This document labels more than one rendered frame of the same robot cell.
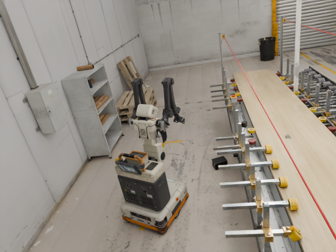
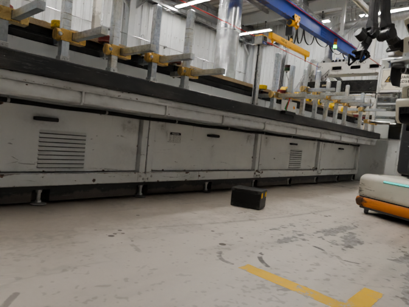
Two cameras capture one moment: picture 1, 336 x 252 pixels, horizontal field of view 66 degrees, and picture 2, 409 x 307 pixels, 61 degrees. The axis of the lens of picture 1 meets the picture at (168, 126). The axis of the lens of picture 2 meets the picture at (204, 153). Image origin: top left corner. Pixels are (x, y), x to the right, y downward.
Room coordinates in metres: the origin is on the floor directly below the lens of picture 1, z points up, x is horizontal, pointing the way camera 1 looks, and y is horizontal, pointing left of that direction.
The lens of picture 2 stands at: (5.39, 0.25, 0.44)
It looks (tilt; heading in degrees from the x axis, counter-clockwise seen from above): 3 degrees down; 211
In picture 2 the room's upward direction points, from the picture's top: 6 degrees clockwise
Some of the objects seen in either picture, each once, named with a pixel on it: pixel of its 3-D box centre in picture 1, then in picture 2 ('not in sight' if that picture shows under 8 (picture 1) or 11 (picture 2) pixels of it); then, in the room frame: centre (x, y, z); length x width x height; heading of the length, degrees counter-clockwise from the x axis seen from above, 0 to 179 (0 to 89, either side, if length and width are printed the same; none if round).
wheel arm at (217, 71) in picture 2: (226, 106); (195, 73); (3.63, -0.94, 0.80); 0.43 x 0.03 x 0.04; 79
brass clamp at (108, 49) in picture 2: not in sight; (117, 52); (4.13, -1.09, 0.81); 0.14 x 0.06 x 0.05; 169
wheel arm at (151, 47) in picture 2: (224, 95); (125, 52); (4.12, -1.04, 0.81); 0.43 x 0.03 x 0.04; 79
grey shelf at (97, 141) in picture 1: (96, 111); not in sight; (4.63, 1.26, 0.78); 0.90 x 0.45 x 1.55; 169
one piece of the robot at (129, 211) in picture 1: (140, 215); not in sight; (2.31, 0.51, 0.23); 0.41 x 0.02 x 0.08; 55
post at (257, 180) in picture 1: (258, 204); (336, 103); (1.46, -0.55, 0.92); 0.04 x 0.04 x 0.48; 79
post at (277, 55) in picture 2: (237, 128); (275, 82); (2.68, -0.80, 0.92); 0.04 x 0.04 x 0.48; 79
